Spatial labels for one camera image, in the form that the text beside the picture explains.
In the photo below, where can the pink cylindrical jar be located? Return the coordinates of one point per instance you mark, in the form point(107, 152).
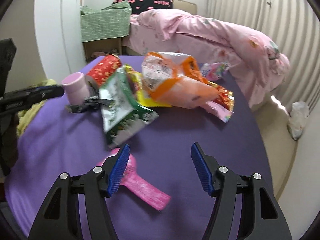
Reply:
point(76, 88)

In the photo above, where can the black hello kitty pillow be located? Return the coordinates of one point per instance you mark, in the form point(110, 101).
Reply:
point(139, 6)

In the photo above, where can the colorful pastel snack bag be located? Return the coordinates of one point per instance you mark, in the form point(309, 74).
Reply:
point(214, 71)

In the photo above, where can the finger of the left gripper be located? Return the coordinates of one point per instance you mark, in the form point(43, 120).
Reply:
point(39, 94)

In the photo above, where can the green checkered cloth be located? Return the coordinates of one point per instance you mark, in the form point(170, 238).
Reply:
point(110, 22)

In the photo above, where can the pink toy blister pack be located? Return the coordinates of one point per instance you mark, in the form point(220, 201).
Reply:
point(141, 188)

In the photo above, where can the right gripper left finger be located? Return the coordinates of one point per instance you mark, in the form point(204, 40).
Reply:
point(101, 183)

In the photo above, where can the red paper cup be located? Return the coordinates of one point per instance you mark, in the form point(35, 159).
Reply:
point(100, 73)

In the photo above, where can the olive yellow snack bag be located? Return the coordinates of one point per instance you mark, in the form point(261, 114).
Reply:
point(139, 91)

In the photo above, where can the wooden bedside table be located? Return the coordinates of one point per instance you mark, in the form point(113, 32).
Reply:
point(94, 49)

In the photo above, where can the yellow trash bag bin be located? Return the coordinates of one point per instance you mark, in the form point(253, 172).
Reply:
point(24, 117)

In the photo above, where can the purple table cloth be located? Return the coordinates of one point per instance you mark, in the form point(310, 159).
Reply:
point(57, 141)

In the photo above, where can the white plastic bag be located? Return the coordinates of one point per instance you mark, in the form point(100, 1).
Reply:
point(298, 118)

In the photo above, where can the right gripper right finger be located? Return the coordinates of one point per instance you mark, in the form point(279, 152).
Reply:
point(220, 183)

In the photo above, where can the pink floral duvet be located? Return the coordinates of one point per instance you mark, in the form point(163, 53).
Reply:
point(254, 59)

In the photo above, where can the orange white snack bag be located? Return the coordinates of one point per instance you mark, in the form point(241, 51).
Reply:
point(175, 79)

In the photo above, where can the beige pleated curtain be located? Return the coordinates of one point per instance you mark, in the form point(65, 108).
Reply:
point(294, 27)

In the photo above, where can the red gold snack wrapper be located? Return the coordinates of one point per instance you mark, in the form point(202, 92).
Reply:
point(222, 107)

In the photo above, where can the green white snack bag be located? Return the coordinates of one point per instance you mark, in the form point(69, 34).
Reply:
point(124, 117)

